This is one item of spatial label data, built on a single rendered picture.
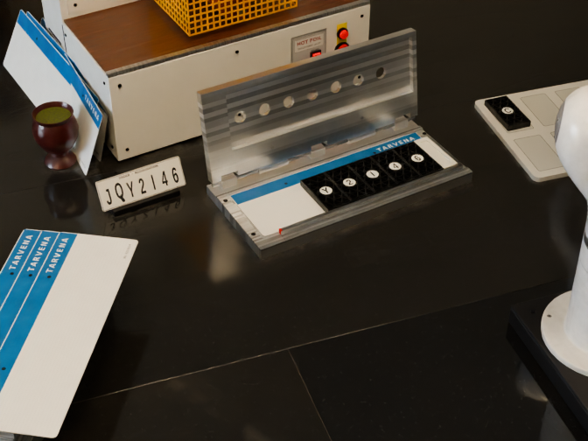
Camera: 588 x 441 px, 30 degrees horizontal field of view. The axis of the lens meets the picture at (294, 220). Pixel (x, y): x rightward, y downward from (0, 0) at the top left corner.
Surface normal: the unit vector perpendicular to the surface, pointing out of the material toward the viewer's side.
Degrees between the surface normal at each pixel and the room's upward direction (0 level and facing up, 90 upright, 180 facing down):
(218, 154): 81
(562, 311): 0
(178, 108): 90
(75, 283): 0
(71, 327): 0
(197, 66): 90
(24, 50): 63
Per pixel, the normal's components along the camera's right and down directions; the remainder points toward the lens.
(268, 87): 0.49, 0.43
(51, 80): -0.76, -0.05
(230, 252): 0.00, -0.77
